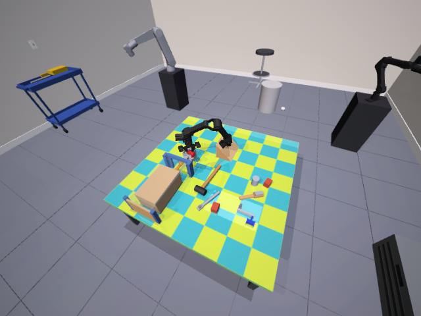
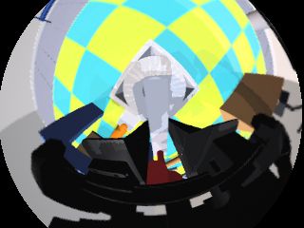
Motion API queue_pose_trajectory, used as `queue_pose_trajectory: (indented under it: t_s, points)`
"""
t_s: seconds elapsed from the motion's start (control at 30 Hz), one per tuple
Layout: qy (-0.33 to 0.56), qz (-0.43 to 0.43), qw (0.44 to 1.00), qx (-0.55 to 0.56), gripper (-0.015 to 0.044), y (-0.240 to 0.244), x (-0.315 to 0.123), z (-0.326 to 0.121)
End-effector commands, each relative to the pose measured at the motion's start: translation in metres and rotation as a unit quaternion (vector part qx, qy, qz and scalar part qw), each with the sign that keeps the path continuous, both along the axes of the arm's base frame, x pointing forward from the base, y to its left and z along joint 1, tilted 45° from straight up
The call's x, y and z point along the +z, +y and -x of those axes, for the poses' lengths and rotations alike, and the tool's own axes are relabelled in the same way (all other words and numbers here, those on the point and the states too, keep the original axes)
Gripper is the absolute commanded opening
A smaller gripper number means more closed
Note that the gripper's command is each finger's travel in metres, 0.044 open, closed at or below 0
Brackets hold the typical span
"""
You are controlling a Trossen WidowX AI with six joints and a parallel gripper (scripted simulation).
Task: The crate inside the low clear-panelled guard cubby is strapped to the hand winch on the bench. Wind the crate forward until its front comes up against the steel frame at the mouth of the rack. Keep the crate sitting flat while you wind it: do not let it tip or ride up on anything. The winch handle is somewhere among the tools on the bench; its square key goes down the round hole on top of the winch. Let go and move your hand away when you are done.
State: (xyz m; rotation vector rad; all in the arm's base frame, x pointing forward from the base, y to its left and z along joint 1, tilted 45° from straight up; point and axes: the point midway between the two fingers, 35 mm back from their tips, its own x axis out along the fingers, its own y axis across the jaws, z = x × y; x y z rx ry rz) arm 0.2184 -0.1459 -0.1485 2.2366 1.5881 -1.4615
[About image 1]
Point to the mallet with wooden handle and black head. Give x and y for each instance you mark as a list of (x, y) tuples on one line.
[(202, 189)]

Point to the red box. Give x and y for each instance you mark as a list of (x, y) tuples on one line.
[(267, 182), (215, 207)]

